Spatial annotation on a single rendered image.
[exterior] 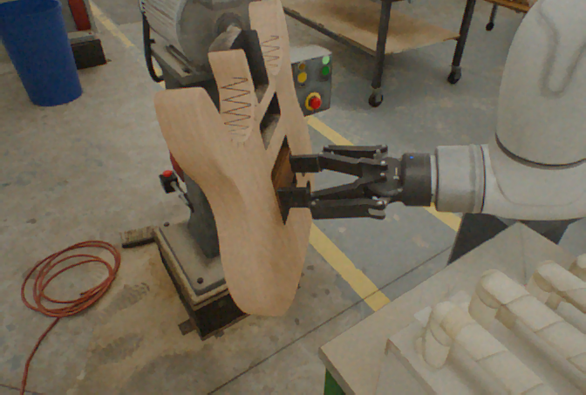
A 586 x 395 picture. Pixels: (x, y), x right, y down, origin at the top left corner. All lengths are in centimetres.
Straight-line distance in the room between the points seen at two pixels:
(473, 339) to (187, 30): 93
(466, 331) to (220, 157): 31
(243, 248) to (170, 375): 140
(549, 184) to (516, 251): 50
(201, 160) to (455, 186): 31
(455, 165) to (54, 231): 232
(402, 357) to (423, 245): 173
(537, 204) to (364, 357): 39
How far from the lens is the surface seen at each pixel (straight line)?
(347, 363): 77
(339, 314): 196
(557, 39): 45
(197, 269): 176
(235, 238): 50
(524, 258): 102
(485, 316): 60
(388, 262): 218
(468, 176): 55
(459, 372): 60
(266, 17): 64
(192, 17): 113
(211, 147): 40
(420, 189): 56
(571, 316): 95
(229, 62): 50
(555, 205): 57
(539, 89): 46
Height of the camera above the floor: 160
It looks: 37 degrees down
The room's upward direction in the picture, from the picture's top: straight up
